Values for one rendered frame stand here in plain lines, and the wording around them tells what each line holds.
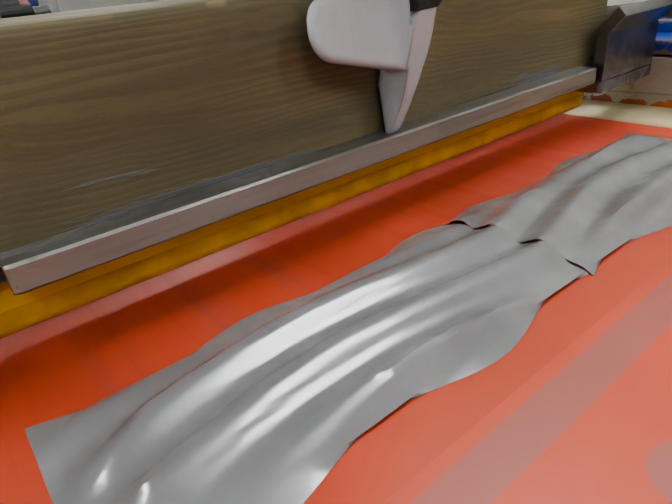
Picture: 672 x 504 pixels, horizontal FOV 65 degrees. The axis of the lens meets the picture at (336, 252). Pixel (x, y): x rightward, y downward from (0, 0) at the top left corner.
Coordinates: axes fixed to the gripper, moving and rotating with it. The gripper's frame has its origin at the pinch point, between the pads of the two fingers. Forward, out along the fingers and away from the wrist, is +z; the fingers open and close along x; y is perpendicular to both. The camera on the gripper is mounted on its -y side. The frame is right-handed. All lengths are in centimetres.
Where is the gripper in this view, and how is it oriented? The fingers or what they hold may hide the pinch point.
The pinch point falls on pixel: (369, 96)
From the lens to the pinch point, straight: 27.3
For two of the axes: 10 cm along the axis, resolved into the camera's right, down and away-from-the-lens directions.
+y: -7.7, 3.7, -5.2
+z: 1.0, 8.8, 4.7
